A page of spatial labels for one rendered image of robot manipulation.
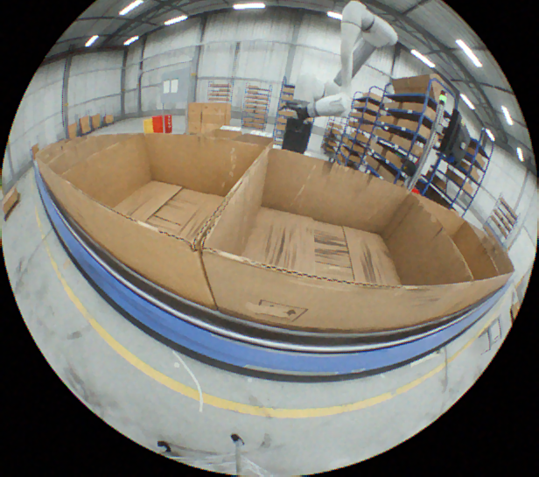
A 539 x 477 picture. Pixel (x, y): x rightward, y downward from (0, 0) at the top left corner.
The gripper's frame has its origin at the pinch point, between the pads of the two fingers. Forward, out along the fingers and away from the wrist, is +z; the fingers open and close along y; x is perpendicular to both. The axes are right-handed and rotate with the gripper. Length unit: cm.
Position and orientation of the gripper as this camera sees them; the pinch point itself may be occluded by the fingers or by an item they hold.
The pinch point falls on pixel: (283, 119)
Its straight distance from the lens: 107.9
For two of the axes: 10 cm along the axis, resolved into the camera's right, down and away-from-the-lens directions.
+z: -6.7, -1.3, 7.3
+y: 3.8, 7.8, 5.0
